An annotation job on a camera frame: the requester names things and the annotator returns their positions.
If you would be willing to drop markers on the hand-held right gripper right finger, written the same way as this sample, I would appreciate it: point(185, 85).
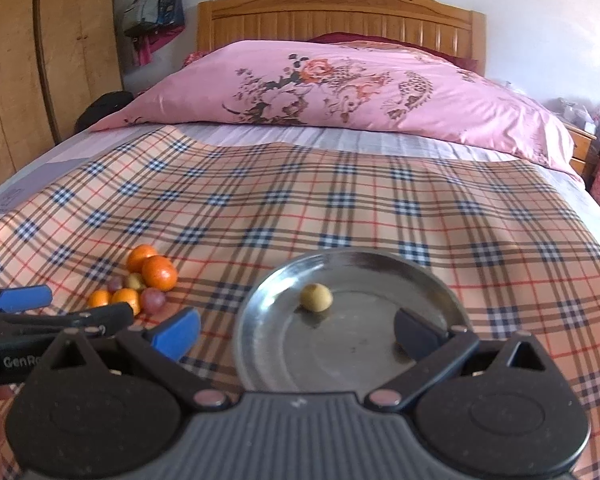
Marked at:
point(414, 334)

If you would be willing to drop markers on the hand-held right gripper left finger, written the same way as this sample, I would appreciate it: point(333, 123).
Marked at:
point(177, 334)

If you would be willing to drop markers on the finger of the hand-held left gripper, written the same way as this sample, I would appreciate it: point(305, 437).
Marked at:
point(107, 316)
point(22, 298)

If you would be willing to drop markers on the small orange kumquat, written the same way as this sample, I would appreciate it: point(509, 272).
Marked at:
point(127, 299)
point(99, 299)

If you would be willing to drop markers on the small red fruit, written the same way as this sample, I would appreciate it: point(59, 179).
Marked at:
point(114, 284)
point(153, 300)

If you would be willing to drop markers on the large orange tangerine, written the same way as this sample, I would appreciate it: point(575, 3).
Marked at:
point(160, 273)
point(140, 256)

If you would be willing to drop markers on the round metal plate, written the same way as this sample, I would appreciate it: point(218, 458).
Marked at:
point(330, 355)

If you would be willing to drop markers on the pale yellow-green round fruit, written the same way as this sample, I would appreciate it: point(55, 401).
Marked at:
point(136, 281)
point(316, 297)

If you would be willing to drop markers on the plaid blanket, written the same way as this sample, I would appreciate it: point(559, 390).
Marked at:
point(330, 200)

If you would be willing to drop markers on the black bag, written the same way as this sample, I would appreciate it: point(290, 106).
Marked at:
point(102, 107)

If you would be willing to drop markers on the wooden wardrobe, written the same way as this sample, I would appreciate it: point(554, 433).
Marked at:
point(10, 85)

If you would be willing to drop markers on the pink floral pillow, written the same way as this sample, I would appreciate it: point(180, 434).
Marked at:
point(445, 115)

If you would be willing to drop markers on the wooden nightstand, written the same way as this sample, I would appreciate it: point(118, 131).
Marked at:
point(582, 147)

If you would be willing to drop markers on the dark red pillow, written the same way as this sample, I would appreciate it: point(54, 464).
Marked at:
point(340, 37)

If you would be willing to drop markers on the wooden bed headboard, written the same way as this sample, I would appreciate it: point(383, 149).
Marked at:
point(330, 20)

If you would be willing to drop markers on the hanging wall organiser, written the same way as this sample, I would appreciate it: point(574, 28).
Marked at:
point(152, 5)

